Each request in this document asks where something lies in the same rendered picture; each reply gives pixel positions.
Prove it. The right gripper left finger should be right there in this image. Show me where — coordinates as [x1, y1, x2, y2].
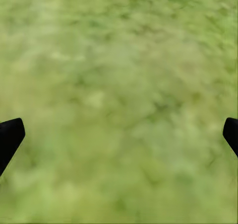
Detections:
[0, 118, 26, 176]

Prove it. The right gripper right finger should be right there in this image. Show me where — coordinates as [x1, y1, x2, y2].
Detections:
[223, 117, 238, 157]

